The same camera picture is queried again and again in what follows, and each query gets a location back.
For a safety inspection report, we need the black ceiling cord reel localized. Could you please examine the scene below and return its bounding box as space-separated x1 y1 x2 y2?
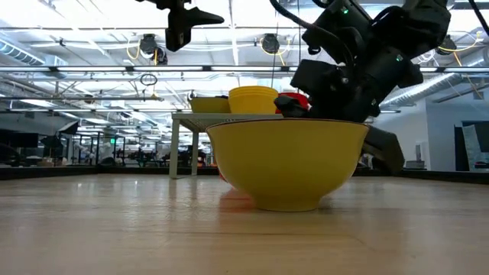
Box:
261 33 281 54
154 45 169 65
138 33 159 55
435 34 458 57

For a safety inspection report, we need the black softbox light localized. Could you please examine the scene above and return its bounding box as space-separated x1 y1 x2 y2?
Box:
57 120 80 135

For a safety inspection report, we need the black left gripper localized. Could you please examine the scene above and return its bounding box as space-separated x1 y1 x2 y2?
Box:
135 0 225 53

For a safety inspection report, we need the silver round ceiling duct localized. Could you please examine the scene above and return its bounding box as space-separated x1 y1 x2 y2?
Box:
381 71 459 110
0 40 47 66

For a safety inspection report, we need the white poster board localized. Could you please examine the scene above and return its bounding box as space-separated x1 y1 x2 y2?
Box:
454 121 489 172

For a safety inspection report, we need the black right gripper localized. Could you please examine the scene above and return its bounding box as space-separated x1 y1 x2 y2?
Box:
274 59 406 176

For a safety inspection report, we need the ochre yellow bowl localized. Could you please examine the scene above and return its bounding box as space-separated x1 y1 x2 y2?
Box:
189 96 232 114
206 118 371 212

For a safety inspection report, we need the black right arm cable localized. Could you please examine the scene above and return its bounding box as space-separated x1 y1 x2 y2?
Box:
269 0 355 68

